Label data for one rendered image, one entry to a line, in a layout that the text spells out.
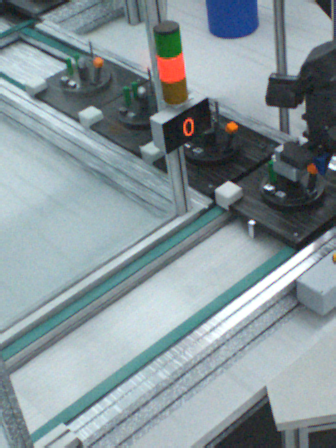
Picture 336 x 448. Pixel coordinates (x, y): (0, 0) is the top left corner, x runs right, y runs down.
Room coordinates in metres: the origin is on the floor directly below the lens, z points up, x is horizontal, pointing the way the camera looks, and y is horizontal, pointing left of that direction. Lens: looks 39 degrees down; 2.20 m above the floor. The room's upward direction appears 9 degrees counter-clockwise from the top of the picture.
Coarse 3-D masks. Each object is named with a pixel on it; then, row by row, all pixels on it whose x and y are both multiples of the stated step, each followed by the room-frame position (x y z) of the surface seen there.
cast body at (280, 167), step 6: (282, 144) 1.57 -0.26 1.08; (288, 144) 1.55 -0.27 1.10; (276, 150) 1.55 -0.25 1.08; (276, 156) 1.55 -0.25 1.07; (276, 162) 1.55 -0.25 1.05; (282, 162) 1.54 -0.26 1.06; (276, 168) 1.55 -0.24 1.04; (282, 168) 1.54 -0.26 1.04; (288, 168) 1.53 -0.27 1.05; (294, 168) 1.52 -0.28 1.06; (282, 174) 1.54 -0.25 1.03; (288, 174) 1.53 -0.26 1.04; (294, 174) 1.51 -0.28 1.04; (300, 174) 1.52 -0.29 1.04; (306, 174) 1.53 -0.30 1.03; (294, 180) 1.51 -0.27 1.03
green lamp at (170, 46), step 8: (176, 32) 1.52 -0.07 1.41; (160, 40) 1.51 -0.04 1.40; (168, 40) 1.51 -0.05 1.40; (176, 40) 1.51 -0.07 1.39; (160, 48) 1.51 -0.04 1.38; (168, 48) 1.51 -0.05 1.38; (176, 48) 1.51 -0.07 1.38; (160, 56) 1.52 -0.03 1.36; (168, 56) 1.51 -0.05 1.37; (176, 56) 1.51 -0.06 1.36
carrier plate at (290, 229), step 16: (256, 176) 1.63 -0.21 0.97; (256, 192) 1.57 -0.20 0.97; (224, 208) 1.55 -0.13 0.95; (240, 208) 1.52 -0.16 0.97; (256, 208) 1.51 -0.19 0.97; (320, 208) 1.48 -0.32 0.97; (256, 224) 1.47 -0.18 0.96; (272, 224) 1.45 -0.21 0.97; (288, 224) 1.44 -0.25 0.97; (304, 224) 1.44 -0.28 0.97; (320, 224) 1.43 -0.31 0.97; (288, 240) 1.40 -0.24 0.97; (304, 240) 1.40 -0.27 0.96
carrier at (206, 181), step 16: (224, 128) 1.80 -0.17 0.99; (240, 128) 1.82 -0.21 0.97; (192, 144) 1.74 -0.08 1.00; (208, 144) 1.74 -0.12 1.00; (240, 144) 1.73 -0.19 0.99; (256, 144) 1.75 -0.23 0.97; (272, 144) 1.74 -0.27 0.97; (192, 160) 1.71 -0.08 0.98; (208, 160) 1.69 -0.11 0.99; (224, 160) 1.69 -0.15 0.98; (240, 160) 1.70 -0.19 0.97; (256, 160) 1.69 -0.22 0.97; (192, 176) 1.66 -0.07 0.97; (208, 176) 1.65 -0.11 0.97; (224, 176) 1.64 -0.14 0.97; (240, 176) 1.64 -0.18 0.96; (208, 192) 1.60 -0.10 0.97
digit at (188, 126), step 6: (186, 114) 1.51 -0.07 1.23; (192, 114) 1.52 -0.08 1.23; (180, 120) 1.50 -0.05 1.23; (186, 120) 1.51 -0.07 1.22; (192, 120) 1.52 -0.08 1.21; (180, 126) 1.50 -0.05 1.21; (186, 126) 1.51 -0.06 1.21; (192, 126) 1.52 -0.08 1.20; (180, 132) 1.50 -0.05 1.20; (186, 132) 1.51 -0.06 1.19; (192, 132) 1.52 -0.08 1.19; (198, 132) 1.53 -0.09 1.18; (180, 138) 1.50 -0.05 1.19; (186, 138) 1.51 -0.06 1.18
